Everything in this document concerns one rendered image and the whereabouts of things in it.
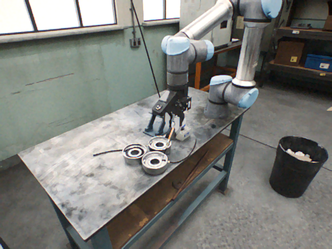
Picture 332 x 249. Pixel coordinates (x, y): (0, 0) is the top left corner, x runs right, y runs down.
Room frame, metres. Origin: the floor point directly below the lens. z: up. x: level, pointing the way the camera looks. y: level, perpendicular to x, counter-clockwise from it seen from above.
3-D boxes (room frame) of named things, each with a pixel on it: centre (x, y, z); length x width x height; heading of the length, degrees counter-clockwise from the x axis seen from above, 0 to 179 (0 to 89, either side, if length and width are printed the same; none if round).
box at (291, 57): (3.63, -2.13, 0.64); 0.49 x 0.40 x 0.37; 53
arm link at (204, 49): (0.80, -0.11, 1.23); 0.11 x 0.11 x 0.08; 39
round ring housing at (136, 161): (0.70, 0.14, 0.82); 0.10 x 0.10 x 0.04
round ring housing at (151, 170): (0.64, 0.05, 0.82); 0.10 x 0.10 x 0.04
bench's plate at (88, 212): (0.97, 0.06, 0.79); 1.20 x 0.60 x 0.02; 138
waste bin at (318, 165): (1.25, -1.05, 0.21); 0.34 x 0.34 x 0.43
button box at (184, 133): (0.87, -0.08, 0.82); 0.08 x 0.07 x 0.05; 138
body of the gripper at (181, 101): (0.73, -0.04, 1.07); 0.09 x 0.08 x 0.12; 141
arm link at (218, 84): (1.11, -0.31, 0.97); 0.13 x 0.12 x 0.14; 39
